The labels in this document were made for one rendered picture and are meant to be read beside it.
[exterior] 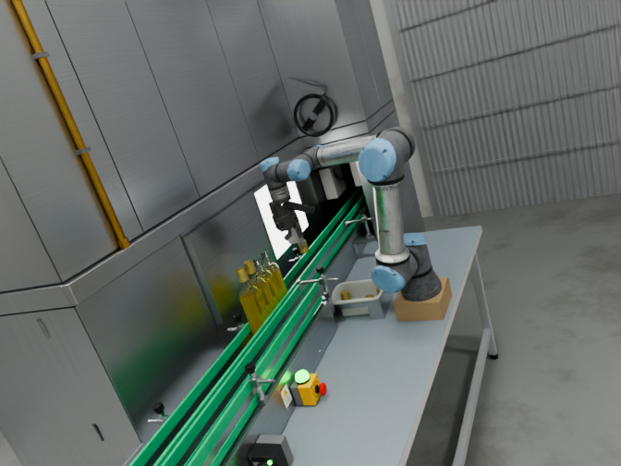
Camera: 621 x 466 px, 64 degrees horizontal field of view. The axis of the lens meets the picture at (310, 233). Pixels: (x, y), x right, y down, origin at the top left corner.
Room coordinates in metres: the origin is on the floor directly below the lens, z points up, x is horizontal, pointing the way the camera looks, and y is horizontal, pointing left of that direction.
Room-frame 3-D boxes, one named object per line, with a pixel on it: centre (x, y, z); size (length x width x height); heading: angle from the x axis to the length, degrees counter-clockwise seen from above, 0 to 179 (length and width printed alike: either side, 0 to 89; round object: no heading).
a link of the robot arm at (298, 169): (1.78, -0.02, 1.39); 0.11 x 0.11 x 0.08; 46
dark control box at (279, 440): (1.10, 0.28, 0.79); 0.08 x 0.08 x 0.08; 64
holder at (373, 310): (1.84, -0.09, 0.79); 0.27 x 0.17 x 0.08; 64
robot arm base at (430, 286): (1.67, -0.33, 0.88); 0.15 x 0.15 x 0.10
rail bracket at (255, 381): (1.21, 0.25, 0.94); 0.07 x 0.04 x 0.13; 64
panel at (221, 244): (2.01, 0.20, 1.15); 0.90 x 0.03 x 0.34; 154
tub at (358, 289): (1.83, -0.11, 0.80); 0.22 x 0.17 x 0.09; 64
